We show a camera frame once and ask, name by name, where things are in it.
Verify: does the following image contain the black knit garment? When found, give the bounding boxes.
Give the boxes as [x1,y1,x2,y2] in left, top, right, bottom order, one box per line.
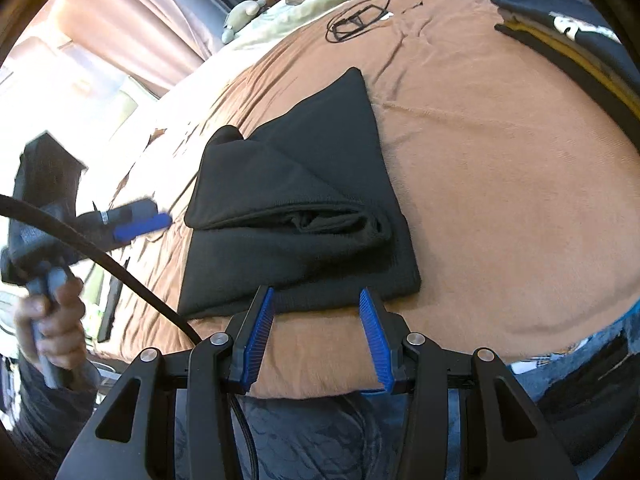
[178,68,421,318]

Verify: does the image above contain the person's left forearm sleeve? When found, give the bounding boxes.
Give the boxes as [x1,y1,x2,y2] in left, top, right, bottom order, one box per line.
[8,356,100,479]

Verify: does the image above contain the folded dark clothes pile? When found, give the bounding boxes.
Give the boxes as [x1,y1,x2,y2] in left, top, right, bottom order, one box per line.
[490,0,639,145]

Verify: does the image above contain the person's left hand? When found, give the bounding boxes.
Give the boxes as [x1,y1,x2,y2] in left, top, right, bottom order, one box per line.
[14,278,87,370]

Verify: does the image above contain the orange bed blanket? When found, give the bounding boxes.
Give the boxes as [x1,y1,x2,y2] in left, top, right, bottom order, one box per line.
[86,0,640,400]

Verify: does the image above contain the person's patterned blue trousers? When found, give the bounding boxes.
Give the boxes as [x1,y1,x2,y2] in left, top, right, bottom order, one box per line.
[239,307,639,479]

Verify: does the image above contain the pink curtain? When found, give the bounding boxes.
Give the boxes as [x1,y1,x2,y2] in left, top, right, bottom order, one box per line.
[0,0,231,99]

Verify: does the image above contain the grey plush toy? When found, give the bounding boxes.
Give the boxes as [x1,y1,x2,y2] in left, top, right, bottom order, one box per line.
[221,0,267,44]

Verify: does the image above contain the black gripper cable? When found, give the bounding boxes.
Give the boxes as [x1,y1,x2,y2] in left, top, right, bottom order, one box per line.
[0,193,262,480]

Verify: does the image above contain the black coiled cable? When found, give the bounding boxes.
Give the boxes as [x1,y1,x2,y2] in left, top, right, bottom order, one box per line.
[324,0,426,45]

